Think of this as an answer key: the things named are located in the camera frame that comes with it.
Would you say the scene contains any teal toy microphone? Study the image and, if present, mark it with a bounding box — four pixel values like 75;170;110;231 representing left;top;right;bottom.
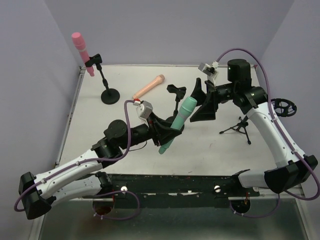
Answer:
158;96;198;155

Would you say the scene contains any black round-base mic stand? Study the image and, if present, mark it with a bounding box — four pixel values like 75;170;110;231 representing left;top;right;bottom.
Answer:
85;54;120;105

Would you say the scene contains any pink toy microphone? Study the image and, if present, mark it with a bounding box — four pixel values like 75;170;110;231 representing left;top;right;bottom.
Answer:
71;32;95;77

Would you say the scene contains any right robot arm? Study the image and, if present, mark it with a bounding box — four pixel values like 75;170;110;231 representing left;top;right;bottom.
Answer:
190;59;318;194

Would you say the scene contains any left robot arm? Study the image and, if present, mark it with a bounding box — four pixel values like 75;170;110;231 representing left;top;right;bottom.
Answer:
17;113;185;220

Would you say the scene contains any black tripod mic stand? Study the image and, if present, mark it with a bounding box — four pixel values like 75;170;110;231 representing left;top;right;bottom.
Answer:
219;116;252;145

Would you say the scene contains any peach toy microphone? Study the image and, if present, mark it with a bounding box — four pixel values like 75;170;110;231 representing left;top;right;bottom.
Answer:
132;74;165;99

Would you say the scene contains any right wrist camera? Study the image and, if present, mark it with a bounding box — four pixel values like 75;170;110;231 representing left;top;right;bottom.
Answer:
198;61;219;86

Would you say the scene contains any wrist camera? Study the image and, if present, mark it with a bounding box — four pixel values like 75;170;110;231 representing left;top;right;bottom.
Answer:
133;98;153;125
198;61;219;86

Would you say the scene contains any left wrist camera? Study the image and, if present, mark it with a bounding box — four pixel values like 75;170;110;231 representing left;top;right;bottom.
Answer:
133;98;153;125

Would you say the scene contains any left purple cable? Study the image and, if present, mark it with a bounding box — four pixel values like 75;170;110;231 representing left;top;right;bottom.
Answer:
13;99;141;221

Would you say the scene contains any purple cable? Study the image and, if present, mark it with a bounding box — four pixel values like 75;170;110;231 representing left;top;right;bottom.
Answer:
216;47;320;218
13;99;141;221

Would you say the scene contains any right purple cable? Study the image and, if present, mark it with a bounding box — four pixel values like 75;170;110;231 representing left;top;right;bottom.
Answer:
216;47;320;218

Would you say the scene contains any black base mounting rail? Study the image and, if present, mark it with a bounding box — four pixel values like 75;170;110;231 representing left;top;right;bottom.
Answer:
51;172;261;210

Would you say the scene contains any black shock mount ring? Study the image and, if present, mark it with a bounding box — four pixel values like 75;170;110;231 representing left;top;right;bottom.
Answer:
273;98;298;118

